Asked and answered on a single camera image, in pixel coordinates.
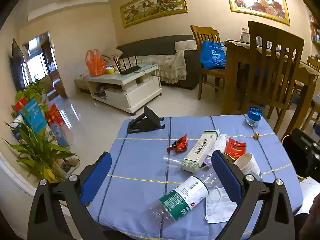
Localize black television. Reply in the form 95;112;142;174
11;38;27;92

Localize white cloth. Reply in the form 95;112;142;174
299;177;320;215

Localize red gift boxes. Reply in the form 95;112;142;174
47;104;65;128

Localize black wifi router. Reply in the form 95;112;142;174
114;55;141;75

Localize wall bookshelf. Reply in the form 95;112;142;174
309;15;320;43

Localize white tissue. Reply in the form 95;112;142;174
212;134;228;155

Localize red snack wrapper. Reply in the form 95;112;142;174
167;134;188;154

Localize wooden slat back chair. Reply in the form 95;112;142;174
247;21;305;135

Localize white green medicine box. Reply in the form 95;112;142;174
181;129;220;173

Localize clear plastic bottle green label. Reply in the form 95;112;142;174
146;156;218;225

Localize framed flower painting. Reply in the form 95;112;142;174
224;0;291;27

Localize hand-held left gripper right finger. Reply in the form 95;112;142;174
211;150;296;240

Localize white face mask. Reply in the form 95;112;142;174
205;186;238;224

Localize light blue gift box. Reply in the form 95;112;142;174
21;99;48;133

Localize orange plastic bag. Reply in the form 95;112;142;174
86;49;107;77

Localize framed horse painting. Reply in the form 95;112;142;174
120;0;188;28

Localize blue lid glass jar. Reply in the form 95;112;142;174
246;107;262;127

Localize beige lace sofa cover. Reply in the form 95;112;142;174
136;41;198;84

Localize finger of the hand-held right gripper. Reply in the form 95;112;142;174
291;128;320;178

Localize red cigarette box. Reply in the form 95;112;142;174
224;138;247;159

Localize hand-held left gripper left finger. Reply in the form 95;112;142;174
27;151;112;240

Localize blue striped tablecloth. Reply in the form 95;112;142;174
89;115;303;240

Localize black phone stand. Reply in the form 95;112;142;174
127;105;166;134

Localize white coffee table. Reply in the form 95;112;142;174
75;64;162;115

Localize long leaf potted plant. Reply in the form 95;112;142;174
2;105;75;183

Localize white paper cup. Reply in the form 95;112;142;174
234;153;262;177

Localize wooden dining table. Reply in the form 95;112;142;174
221;39;320;135

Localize blue shopping bag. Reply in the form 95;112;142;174
200;40;227;70

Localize dark grey sofa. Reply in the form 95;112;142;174
116;34;200;90

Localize round leaf potted plant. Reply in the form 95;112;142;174
15;76;49;110

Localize wooden door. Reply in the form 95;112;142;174
49;34;68;99

